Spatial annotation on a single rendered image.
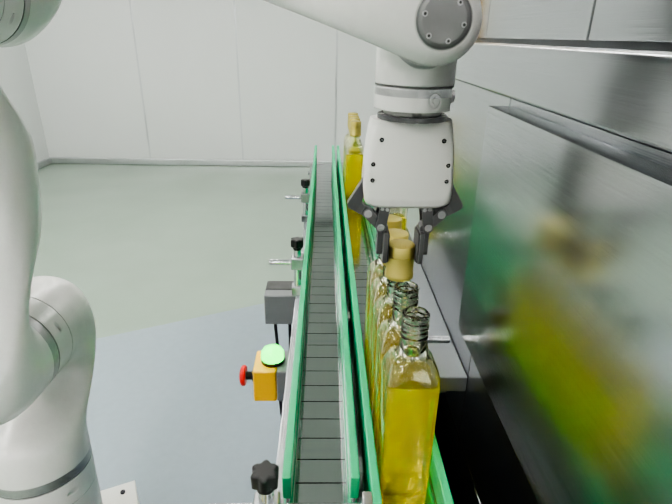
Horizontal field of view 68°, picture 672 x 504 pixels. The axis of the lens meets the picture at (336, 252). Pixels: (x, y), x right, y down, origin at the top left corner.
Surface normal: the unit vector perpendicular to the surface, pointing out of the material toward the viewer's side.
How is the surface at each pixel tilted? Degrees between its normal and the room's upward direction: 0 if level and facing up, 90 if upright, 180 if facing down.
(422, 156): 91
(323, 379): 0
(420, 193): 96
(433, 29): 99
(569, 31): 90
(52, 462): 79
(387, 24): 108
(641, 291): 90
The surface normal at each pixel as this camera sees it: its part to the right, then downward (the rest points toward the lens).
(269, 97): 0.02, 0.40
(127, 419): 0.02, -0.91
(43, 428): 0.33, -0.71
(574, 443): -1.00, -0.01
